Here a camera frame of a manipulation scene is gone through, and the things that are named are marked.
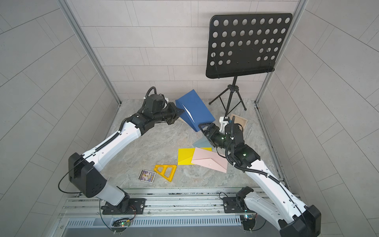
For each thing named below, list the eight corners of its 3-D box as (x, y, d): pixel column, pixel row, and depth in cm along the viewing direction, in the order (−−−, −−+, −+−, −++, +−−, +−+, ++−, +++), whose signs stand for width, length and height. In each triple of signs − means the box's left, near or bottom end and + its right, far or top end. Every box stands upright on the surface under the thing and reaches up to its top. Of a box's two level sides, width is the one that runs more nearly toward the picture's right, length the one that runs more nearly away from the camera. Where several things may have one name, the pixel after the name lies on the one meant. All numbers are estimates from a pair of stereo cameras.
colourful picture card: (138, 180, 81) (137, 178, 79) (142, 170, 84) (141, 169, 83) (152, 183, 80) (151, 182, 78) (156, 173, 83) (155, 172, 82)
